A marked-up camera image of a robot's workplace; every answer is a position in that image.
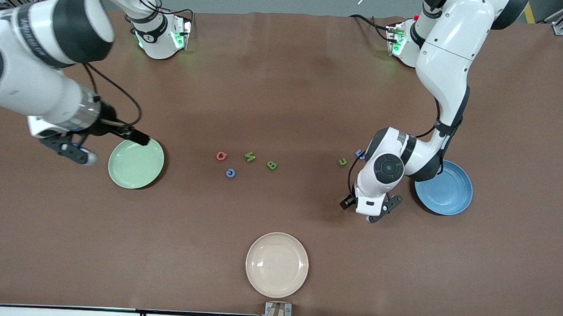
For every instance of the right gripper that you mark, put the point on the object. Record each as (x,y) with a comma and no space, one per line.
(108,124)

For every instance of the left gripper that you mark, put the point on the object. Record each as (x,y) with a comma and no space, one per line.
(346,202)

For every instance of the green lowercase letter n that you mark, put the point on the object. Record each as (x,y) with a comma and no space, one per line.
(342,164)

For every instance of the blue lowercase letter m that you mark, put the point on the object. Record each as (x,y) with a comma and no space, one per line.
(359,154)

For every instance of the green uppercase letter B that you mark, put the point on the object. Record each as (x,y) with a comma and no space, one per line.
(271,165)

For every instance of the red uppercase letter G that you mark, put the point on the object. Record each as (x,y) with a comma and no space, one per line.
(217,155)

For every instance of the blue uppercase letter C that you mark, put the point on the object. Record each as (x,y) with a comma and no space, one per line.
(231,176)

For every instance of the green uppercase letter W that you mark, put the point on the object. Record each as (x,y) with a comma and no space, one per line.
(249,157)

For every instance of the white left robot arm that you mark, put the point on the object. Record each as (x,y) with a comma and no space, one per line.
(444,65)

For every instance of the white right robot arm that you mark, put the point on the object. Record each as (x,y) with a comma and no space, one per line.
(27,94)

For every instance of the green round plate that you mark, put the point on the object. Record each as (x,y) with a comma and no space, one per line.
(133,168)

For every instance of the beige round plate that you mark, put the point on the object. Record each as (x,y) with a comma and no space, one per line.
(277,264)

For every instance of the blue round plate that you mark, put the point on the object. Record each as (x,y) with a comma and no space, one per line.
(451,194)

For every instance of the brown table mat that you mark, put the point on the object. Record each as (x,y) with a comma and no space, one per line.
(68,243)

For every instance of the silver connector box green light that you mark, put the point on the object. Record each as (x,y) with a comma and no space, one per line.
(395,39)

